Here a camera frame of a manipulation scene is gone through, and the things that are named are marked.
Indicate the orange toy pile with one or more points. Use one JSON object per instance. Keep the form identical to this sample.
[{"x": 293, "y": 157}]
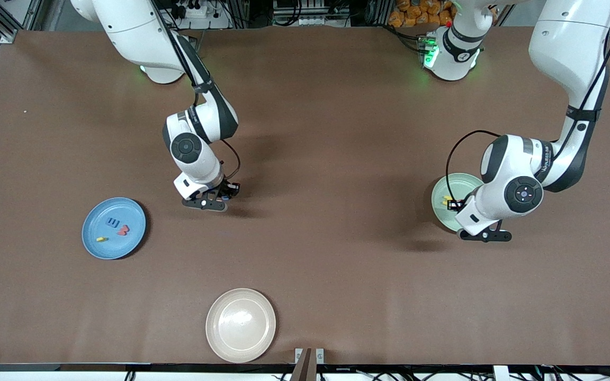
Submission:
[{"x": 411, "y": 10}]

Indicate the white power strip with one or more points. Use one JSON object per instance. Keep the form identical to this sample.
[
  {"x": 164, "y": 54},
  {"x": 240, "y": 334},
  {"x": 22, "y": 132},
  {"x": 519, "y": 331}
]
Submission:
[{"x": 204, "y": 13}]

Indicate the blue letter E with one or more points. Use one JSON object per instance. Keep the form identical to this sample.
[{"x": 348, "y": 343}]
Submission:
[{"x": 114, "y": 223}]

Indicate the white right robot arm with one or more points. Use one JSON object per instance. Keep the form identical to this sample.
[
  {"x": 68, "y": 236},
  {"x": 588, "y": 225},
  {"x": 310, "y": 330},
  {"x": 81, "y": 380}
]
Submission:
[{"x": 204, "y": 169}]

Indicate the blue plate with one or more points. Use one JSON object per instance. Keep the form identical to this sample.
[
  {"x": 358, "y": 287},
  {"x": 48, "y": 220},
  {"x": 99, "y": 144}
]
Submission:
[{"x": 114, "y": 246}]

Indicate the beige plate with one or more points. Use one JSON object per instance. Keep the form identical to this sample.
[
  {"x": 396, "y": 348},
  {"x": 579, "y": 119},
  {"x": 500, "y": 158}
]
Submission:
[{"x": 241, "y": 325}]

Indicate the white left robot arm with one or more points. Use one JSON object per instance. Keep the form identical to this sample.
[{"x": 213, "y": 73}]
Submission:
[{"x": 575, "y": 42}]

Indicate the pale green plate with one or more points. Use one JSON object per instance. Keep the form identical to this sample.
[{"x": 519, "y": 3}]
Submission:
[{"x": 461, "y": 185}]

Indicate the red letter w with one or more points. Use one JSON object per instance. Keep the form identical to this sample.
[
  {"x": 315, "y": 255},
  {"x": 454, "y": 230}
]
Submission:
[{"x": 123, "y": 230}]

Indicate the metal bracket with wooden post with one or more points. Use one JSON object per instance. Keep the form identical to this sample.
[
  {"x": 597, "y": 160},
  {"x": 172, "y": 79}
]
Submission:
[{"x": 307, "y": 368}]

